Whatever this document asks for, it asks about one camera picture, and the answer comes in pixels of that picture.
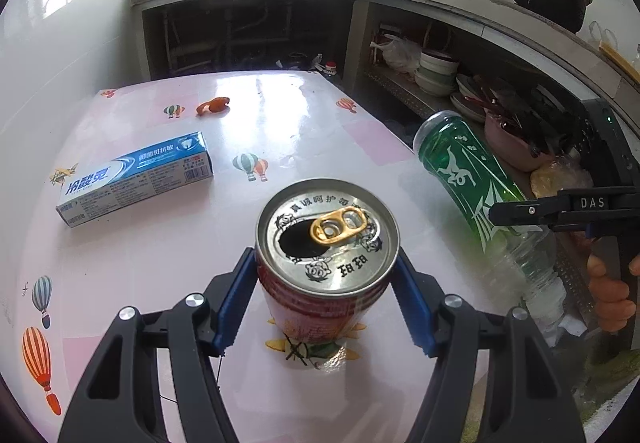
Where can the wooden cutting board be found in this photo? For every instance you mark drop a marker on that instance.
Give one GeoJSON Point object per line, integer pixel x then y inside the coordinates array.
{"type": "Point", "coordinates": [620, 63]}

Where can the white plastic bag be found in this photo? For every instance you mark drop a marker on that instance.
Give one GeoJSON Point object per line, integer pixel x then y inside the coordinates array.
{"type": "Point", "coordinates": [400, 53]}

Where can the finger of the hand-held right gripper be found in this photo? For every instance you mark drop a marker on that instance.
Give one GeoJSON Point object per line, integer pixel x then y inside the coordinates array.
{"type": "Point", "coordinates": [525, 212]}

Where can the red drink can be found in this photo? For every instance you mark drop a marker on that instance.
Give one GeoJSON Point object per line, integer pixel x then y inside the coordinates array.
{"type": "Point", "coordinates": [320, 313]}

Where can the pink printed table cover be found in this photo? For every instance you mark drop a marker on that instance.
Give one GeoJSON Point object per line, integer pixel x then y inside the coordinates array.
{"type": "Point", "coordinates": [150, 263]}

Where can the dark jar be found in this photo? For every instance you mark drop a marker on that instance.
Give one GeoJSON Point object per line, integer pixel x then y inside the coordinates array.
{"type": "Point", "coordinates": [297, 60]}

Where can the bundle of dark utensils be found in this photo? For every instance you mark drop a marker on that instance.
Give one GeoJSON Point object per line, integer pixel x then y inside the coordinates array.
{"type": "Point", "coordinates": [520, 113]}

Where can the orange peel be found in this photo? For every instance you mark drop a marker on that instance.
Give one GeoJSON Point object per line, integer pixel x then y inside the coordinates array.
{"type": "Point", "coordinates": [215, 104]}

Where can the green plastic bottle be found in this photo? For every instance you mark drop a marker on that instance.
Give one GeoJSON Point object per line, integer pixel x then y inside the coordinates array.
{"type": "Point", "coordinates": [465, 163]}

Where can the yellow plastic bag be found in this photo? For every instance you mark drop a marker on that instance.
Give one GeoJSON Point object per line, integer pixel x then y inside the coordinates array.
{"type": "Point", "coordinates": [555, 178]}

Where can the perforated metal shelf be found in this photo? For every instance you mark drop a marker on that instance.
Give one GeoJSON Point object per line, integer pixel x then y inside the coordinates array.
{"type": "Point", "coordinates": [395, 88]}

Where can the blue white toothpaste box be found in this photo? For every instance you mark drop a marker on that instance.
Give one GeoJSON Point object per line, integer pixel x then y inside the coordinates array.
{"type": "Point", "coordinates": [135, 173]}

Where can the person's right hand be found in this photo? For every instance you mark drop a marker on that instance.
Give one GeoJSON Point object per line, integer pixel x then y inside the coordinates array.
{"type": "Point", "coordinates": [610, 303]}

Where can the pink basin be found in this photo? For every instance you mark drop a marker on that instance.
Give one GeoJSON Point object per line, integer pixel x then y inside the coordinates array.
{"type": "Point", "coordinates": [505, 143]}

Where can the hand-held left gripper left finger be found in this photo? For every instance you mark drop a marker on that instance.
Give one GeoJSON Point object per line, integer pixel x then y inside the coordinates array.
{"type": "Point", "coordinates": [235, 303]}

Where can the stack of bowls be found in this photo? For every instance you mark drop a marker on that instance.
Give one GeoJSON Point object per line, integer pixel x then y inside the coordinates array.
{"type": "Point", "coordinates": [435, 73]}

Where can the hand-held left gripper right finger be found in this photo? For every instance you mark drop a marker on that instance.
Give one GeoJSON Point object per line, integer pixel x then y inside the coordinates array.
{"type": "Point", "coordinates": [415, 308]}

